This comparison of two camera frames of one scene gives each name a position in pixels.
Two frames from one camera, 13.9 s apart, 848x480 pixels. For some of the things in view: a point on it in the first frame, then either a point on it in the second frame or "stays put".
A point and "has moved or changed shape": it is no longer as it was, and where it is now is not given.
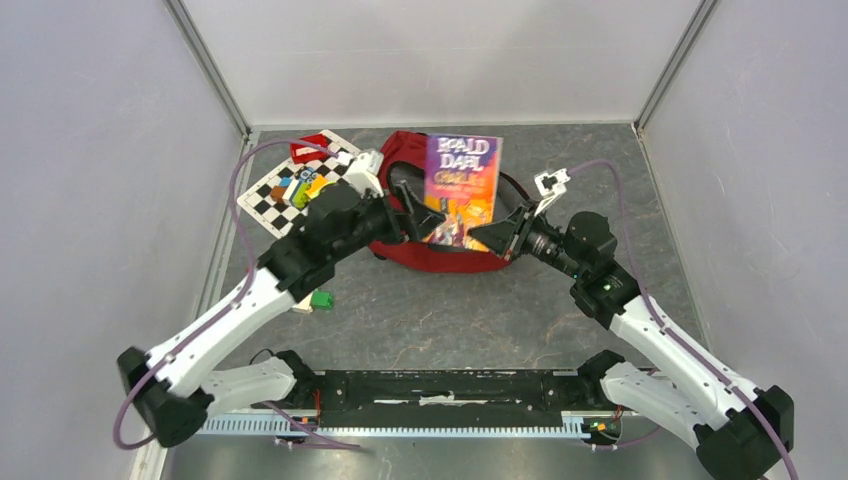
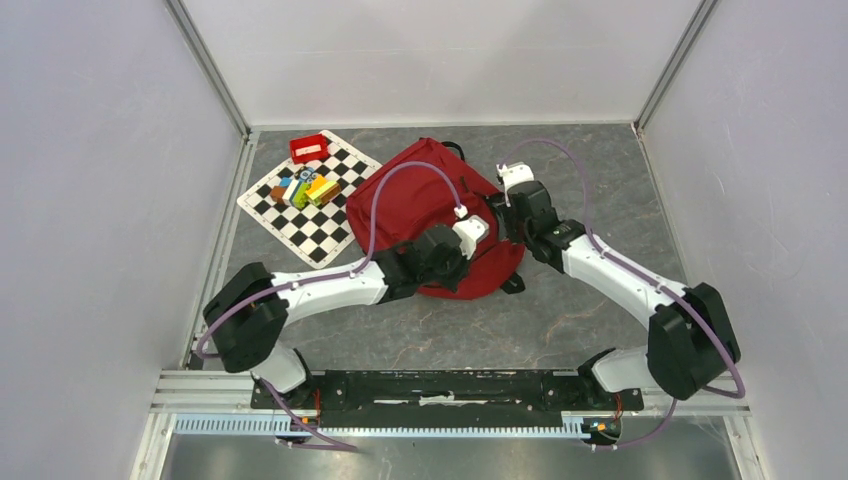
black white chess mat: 285,220 stays put
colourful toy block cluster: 299,190 stays put
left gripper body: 377,221 -> 450,274
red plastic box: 301,154 stays put
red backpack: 403,159 has moved or changed shape
